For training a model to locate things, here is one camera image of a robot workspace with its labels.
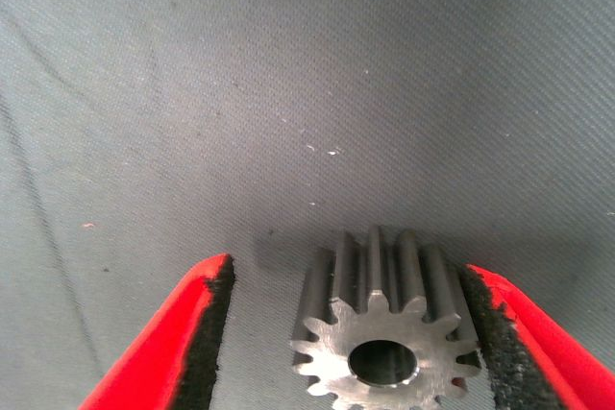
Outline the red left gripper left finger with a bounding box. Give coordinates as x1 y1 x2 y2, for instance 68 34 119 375
79 253 237 410

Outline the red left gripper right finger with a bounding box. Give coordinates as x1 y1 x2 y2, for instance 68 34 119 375
458 262 615 410

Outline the small steel planetary gear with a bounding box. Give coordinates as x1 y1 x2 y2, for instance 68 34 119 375
289 225 483 410

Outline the dark grey table cloth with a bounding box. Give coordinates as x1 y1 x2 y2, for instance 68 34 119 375
0 0 615 410

